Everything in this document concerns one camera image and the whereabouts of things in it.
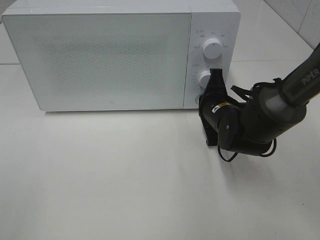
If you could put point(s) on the white microwave oven body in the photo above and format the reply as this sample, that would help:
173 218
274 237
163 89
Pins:
208 18

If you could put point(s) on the white microwave door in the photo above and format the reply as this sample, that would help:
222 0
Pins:
88 62

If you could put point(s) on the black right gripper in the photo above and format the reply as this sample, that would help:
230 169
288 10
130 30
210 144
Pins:
214 98

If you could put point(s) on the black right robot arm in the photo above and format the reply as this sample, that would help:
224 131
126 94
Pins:
268 109

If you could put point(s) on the white microwave knob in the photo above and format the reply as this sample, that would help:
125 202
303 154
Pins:
212 48
203 78

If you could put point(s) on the round microwave door button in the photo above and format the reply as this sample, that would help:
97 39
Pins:
197 100

